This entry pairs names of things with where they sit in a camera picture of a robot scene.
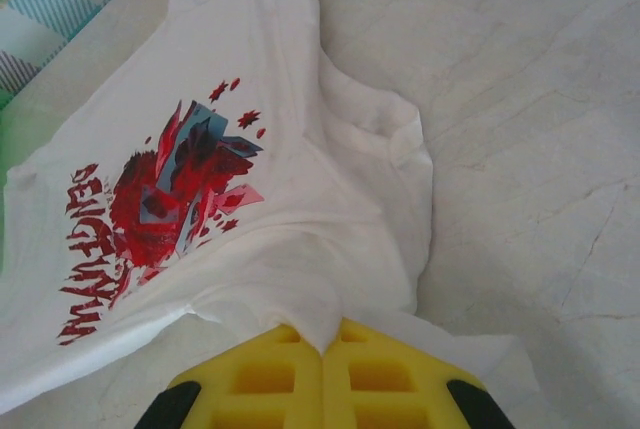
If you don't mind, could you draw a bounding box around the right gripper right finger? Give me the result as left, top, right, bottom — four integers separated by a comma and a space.
322, 316, 512, 429

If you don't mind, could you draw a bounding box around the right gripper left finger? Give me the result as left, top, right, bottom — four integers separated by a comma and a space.
133, 323, 325, 429

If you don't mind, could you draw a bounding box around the white t-shirt with red print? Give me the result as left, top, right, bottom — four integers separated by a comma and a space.
0, 0, 537, 429

